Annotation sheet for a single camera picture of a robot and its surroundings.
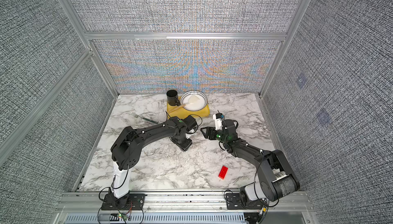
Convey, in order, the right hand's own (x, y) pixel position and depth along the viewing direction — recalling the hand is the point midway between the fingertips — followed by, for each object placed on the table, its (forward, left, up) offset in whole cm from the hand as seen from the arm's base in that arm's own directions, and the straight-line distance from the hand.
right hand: (204, 125), depth 88 cm
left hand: (-8, +10, -9) cm, 16 cm away
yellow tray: (+19, +15, -12) cm, 27 cm away
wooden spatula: (+31, +8, -12) cm, 34 cm away
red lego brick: (-22, -9, -10) cm, 26 cm away
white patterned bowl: (+23, +4, -11) cm, 26 cm away
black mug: (+26, +21, -4) cm, 34 cm away
